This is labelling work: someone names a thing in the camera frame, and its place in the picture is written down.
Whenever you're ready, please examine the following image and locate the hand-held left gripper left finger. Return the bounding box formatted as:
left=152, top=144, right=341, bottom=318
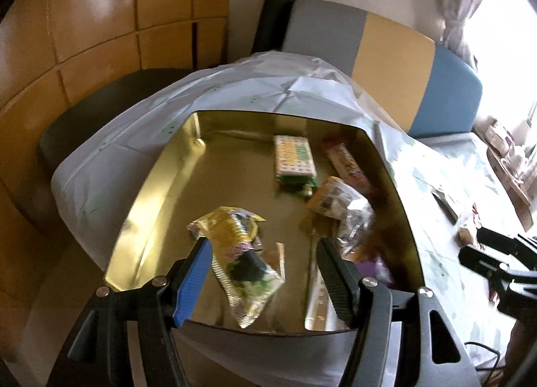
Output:
left=46, top=236, right=212, bottom=387

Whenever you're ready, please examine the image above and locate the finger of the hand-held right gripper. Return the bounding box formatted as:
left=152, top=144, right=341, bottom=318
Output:
left=476, top=225, right=521, bottom=246
left=458, top=245, right=510, bottom=278

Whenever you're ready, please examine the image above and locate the black rolled mat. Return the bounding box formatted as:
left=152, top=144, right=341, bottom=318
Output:
left=252, top=0, right=302, bottom=54

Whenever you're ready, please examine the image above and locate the tissue box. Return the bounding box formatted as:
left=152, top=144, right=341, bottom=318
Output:
left=484, top=119, right=515, bottom=151

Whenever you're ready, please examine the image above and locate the dark chair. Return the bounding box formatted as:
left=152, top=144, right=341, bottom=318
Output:
left=38, top=68, right=198, bottom=170

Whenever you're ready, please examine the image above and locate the clear orange nut packet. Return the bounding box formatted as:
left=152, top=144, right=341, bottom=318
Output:
left=306, top=176, right=376, bottom=262

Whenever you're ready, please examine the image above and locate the yellow green noodle packet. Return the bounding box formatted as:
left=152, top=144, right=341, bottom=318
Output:
left=187, top=206, right=286, bottom=329

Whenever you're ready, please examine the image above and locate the person's right forearm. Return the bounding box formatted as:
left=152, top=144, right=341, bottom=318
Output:
left=507, top=312, right=537, bottom=387

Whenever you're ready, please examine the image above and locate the green white cracker packet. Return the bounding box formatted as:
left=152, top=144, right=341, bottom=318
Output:
left=274, top=134, right=317, bottom=195

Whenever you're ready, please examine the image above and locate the wooden wardrobe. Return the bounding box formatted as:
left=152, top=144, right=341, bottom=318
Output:
left=0, top=0, right=236, bottom=387

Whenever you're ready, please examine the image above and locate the black cable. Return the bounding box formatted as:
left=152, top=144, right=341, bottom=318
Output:
left=466, top=342, right=504, bottom=371

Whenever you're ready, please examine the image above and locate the red orange biscuit packet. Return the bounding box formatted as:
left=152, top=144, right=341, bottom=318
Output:
left=323, top=140, right=376, bottom=199

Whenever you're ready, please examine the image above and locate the wooden side table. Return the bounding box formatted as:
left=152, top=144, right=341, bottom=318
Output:
left=487, top=119, right=537, bottom=220

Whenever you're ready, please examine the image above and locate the white teapot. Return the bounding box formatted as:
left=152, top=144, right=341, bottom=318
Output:
left=505, top=146, right=529, bottom=174

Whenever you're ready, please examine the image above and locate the window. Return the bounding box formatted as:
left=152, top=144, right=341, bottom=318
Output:
left=466, top=0, right=537, bottom=128

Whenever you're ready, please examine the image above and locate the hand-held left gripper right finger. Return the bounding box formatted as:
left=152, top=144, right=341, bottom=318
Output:
left=314, top=237, right=481, bottom=387

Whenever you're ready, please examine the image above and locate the gold tin box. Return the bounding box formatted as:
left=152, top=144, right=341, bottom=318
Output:
left=103, top=109, right=425, bottom=331

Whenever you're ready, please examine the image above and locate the grey yellow blue sofa backrest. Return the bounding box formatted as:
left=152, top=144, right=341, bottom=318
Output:
left=280, top=0, right=482, bottom=140

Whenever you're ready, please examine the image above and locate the patterned curtain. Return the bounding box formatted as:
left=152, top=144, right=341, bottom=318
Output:
left=438, top=0, right=491, bottom=69

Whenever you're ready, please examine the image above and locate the purple snack packet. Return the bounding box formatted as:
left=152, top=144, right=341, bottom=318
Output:
left=356, top=255, right=395, bottom=287

